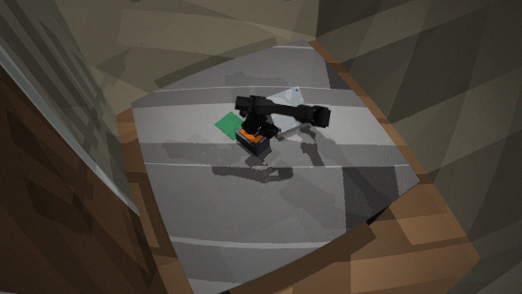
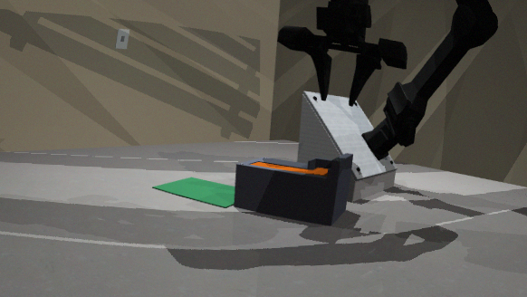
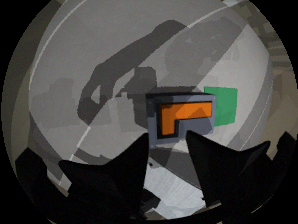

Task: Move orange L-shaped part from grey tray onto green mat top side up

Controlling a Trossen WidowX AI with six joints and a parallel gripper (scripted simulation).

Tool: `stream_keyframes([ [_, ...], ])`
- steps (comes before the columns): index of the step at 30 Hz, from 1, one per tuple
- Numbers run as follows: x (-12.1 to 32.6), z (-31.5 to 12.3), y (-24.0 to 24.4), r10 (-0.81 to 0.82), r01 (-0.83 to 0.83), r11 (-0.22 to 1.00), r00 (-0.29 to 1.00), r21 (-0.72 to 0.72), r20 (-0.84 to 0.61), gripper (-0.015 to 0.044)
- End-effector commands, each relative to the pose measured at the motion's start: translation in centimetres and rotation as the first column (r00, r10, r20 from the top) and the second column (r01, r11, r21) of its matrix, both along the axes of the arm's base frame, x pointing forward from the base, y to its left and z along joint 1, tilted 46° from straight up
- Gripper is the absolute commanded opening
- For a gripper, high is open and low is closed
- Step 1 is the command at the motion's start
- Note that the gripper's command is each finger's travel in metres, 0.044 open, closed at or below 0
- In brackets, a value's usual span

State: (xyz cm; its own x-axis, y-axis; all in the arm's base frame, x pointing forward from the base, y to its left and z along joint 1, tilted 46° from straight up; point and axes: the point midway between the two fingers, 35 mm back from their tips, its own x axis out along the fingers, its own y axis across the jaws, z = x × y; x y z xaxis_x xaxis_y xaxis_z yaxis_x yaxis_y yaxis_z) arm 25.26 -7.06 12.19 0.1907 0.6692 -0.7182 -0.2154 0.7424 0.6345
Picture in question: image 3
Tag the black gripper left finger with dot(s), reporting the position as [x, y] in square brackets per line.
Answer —
[124, 177]

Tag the orange l-shaped part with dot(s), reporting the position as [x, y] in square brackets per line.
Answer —
[186, 110]

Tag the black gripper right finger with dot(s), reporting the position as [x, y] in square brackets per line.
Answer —
[219, 167]

